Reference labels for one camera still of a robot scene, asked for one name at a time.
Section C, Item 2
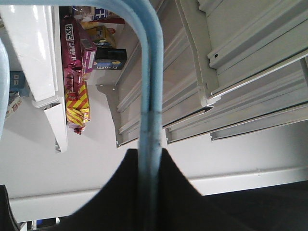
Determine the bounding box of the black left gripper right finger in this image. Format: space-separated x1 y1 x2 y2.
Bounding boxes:
156 149 308 231

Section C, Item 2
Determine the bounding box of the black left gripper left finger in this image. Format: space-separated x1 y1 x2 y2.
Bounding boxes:
55 149 138 231

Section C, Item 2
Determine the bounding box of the light blue shopping basket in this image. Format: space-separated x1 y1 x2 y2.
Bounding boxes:
0 0 164 231

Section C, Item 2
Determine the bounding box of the red yellow striped snack bag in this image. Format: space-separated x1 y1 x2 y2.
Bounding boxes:
65 81 90 135

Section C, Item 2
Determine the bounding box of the maroon snack bag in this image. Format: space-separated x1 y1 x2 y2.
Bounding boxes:
60 16 83 94

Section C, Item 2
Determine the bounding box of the white supermarket shelf unit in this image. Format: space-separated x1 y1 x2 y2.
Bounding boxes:
0 0 308 154

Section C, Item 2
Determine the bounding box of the blue cracker box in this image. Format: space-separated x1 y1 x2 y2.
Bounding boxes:
93 48 127 70

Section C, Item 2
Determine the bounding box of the purple snack box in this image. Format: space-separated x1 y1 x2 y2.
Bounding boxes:
80 38 97 74

